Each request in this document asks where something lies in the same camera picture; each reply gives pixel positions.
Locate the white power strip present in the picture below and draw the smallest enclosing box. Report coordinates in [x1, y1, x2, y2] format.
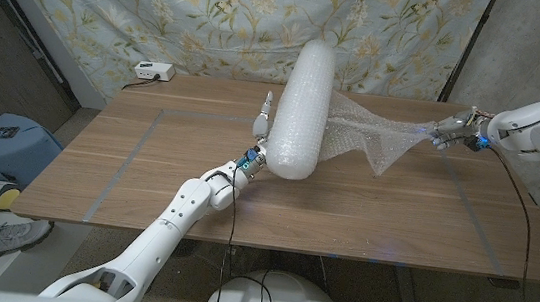
[133, 58, 178, 85]

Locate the blue grey bin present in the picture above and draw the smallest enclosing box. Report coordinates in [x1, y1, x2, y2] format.
[0, 112, 67, 194]

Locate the black backdrop stand pole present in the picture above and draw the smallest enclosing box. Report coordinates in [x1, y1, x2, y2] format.
[437, 0, 499, 107]

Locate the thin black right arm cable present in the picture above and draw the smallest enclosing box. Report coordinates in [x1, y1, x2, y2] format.
[472, 146, 540, 302]

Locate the grey sneaker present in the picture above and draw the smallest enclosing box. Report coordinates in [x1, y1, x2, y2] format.
[0, 212, 56, 270]

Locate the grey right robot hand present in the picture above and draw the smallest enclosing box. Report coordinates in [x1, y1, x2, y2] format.
[425, 102, 495, 156]

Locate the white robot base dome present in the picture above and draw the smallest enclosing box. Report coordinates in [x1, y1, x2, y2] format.
[203, 263, 352, 302]

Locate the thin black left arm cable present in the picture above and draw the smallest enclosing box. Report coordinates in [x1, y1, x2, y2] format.
[132, 155, 244, 302]

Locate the black power strip cable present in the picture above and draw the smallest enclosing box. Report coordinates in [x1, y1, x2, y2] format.
[122, 71, 162, 94]

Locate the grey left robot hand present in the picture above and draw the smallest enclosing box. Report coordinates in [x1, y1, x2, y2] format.
[248, 88, 277, 160]

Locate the metal table leg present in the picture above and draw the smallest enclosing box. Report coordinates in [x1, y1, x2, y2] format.
[390, 264, 428, 302]

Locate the floral printed backdrop cloth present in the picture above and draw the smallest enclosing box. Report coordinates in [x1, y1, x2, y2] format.
[0, 0, 494, 139]

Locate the grey backdrop frame post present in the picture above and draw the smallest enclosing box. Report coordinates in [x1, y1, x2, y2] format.
[0, 0, 119, 111]

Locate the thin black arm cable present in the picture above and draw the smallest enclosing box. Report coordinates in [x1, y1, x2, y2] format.
[472, 146, 540, 302]
[132, 155, 244, 302]

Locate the bubble wrap roll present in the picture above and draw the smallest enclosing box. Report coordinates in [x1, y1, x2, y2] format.
[261, 34, 445, 195]

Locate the black base cable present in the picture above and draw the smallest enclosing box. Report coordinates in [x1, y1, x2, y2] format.
[226, 265, 278, 302]

